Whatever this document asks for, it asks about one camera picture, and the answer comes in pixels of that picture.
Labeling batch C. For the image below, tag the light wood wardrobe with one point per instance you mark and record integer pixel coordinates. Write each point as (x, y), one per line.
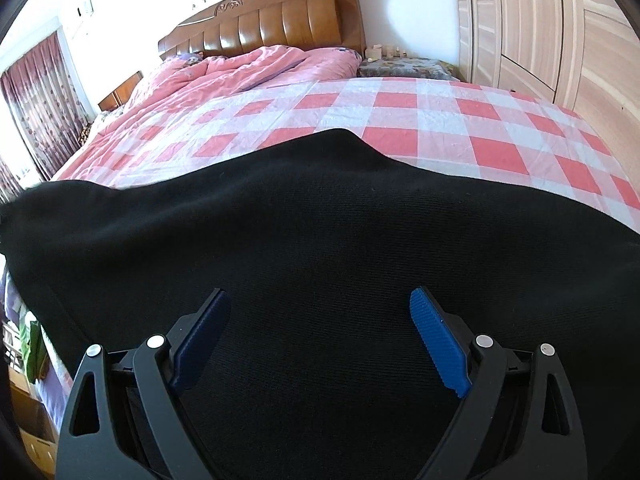
(580, 54)

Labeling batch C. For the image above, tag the maroon patterned curtain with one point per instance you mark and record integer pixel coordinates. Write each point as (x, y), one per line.
(45, 106)

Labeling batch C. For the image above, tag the pink quilt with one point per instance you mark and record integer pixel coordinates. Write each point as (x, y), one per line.
(198, 78)

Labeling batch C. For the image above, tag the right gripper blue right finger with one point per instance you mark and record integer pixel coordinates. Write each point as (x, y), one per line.
(517, 417)

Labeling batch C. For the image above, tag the brown wooden headboard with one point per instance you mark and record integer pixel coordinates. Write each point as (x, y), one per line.
(234, 27)

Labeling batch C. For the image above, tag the black pants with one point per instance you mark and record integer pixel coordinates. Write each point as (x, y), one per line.
(319, 243)

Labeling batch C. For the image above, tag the pink checkered bed sheet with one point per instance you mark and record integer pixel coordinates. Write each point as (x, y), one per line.
(449, 127)

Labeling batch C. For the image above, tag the far wooden nightstand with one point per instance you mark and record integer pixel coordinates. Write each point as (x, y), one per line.
(121, 94)

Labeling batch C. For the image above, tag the green cloth beside bed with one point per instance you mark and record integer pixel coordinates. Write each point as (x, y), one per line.
(34, 352)

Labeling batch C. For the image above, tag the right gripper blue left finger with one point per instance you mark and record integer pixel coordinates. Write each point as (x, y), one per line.
(124, 418)

